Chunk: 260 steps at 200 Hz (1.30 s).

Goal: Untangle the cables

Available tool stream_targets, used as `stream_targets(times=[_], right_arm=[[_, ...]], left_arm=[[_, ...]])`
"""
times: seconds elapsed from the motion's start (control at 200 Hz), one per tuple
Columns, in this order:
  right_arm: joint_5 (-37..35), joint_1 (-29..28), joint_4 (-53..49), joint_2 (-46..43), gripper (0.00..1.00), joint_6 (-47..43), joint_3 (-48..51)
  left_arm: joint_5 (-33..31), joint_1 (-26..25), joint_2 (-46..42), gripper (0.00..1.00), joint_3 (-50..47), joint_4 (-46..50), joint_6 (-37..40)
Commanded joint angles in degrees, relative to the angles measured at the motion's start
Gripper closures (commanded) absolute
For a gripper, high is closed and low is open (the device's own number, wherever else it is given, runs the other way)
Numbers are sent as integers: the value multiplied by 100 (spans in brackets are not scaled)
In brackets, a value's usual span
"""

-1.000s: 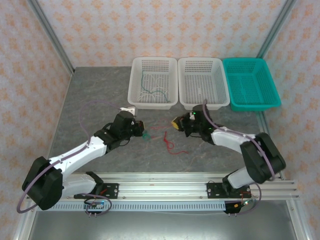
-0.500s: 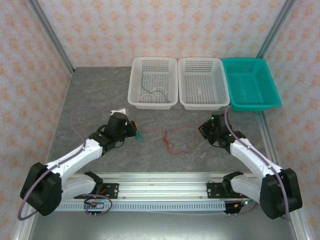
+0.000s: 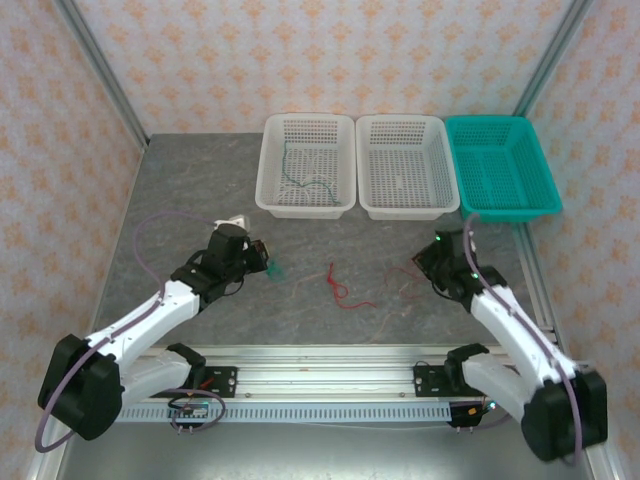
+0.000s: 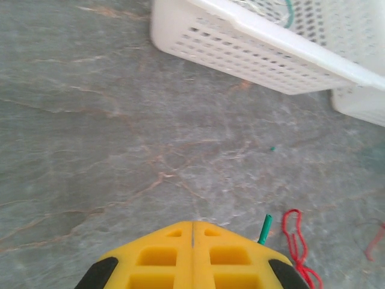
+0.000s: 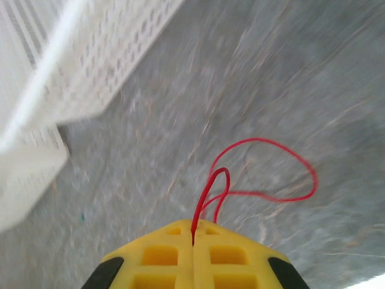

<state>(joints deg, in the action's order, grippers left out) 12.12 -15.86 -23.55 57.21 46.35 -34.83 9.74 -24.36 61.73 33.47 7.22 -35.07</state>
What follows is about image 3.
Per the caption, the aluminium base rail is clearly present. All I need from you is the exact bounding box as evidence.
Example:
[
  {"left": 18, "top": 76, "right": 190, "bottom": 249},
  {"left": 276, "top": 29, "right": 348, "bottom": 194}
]
[{"left": 139, "top": 343, "right": 506, "bottom": 401}]

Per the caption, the small circuit board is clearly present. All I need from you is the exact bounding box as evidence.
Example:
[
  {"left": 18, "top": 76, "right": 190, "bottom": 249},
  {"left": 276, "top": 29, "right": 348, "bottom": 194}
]
[
  {"left": 168, "top": 399, "right": 210, "bottom": 420},
  {"left": 449, "top": 398, "right": 496, "bottom": 429}
]

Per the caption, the thin white cable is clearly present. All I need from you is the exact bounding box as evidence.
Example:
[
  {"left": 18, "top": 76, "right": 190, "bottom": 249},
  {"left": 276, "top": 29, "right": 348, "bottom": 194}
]
[{"left": 298, "top": 158, "right": 339, "bottom": 194}]

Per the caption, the aluminium frame rail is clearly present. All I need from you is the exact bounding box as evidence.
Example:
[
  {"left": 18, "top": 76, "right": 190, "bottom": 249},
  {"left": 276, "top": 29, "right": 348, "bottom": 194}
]
[
  {"left": 513, "top": 222, "right": 557, "bottom": 346},
  {"left": 582, "top": 442, "right": 632, "bottom": 480},
  {"left": 23, "top": 439, "right": 69, "bottom": 480}
]

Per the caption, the white perforated plastic basket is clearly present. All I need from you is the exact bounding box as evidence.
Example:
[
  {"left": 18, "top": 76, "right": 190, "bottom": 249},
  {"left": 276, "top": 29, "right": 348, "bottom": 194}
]
[
  {"left": 254, "top": 113, "right": 357, "bottom": 220},
  {"left": 354, "top": 114, "right": 461, "bottom": 221}
]

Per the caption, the aluminium frame post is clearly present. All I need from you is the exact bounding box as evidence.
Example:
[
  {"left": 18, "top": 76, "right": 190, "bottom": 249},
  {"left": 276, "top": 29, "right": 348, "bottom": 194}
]
[
  {"left": 513, "top": 0, "right": 594, "bottom": 117},
  {"left": 53, "top": 0, "right": 150, "bottom": 149}
]

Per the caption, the thin green cable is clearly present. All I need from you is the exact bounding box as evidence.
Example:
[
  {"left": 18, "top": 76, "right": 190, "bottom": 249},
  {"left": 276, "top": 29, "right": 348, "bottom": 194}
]
[{"left": 281, "top": 141, "right": 344, "bottom": 206}]

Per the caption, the thick red cable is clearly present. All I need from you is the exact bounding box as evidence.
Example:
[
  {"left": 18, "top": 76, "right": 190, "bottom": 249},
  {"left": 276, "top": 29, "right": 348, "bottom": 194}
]
[{"left": 325, "top": 263, "right": 377, "bottom": 310}]

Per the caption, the thin black wire loop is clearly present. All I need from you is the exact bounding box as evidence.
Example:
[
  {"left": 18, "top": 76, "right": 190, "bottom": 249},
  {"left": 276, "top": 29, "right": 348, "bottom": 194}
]
[{"left": 167, "top": 388, "right": 227, "bottom": 435}]

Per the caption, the white slotted cable duct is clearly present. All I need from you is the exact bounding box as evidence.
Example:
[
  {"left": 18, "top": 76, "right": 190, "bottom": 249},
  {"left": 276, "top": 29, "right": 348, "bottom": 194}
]
[{"left": 115, "top": 403, "right": 454, "bottom": 425}]

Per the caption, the grey metal front panel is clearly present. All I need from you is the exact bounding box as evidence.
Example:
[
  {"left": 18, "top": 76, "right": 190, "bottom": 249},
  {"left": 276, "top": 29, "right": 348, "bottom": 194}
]
[{"left": 47, "top": 422, "right": 599, "bottom": 480}]

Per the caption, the teal perforated plastic basket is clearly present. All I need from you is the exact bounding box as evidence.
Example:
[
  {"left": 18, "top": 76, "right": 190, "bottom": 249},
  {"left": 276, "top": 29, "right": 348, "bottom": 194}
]
[{"left": 444, "top": 115, "right": 564, "bottom": 224}]

